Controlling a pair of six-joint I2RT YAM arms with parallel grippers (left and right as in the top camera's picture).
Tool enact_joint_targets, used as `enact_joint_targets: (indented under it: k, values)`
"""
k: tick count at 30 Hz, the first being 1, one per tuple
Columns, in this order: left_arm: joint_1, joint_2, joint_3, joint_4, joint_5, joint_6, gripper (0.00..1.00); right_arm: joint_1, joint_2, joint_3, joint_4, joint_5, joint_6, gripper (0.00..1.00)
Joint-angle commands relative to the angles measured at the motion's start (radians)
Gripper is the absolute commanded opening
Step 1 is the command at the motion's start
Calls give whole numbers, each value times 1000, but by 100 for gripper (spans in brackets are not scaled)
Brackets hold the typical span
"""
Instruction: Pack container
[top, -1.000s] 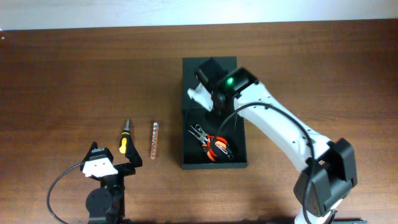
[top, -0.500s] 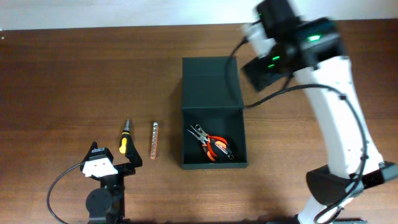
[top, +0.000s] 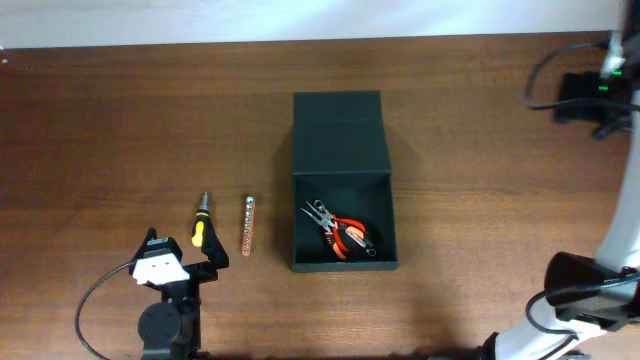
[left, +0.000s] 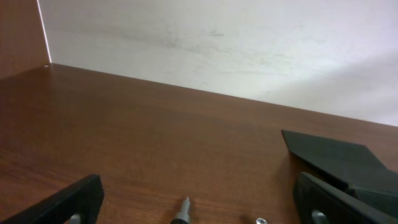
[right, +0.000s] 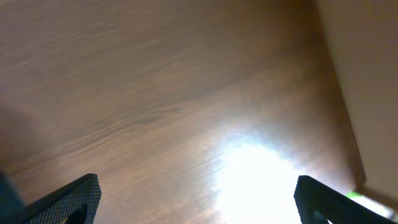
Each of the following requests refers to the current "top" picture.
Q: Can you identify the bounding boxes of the yellow black screwdriver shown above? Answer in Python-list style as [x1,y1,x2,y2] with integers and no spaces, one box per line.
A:
[191,192,210,248]

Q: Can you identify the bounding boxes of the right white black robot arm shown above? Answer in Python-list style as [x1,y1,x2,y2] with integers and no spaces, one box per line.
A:
[469,1,639,360]

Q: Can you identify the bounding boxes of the black gift box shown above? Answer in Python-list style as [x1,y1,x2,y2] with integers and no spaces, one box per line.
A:
[292,90,398,272]

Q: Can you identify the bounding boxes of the orange black long-nose pliers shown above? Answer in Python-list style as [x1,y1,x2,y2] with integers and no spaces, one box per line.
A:
[299,201,367,260]

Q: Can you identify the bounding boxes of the small red handled pliers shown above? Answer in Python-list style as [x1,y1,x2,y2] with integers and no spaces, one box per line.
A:
[333,216,366,239]

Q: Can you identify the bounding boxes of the orange socket bit rail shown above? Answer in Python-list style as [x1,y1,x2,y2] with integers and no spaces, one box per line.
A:
[242,196,255,256]

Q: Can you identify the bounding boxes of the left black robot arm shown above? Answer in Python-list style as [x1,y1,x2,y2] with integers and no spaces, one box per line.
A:
[129,211,229,360]

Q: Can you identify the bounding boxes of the silver ring wrench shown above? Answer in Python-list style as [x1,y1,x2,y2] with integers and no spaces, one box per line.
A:
[312,199,377,258]

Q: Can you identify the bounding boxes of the right black camera cable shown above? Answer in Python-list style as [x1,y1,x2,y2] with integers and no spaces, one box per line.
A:
[522,40,632,112]

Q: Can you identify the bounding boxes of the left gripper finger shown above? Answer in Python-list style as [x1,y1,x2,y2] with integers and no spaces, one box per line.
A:
[200,217,229,269]
[136,227,157,260]

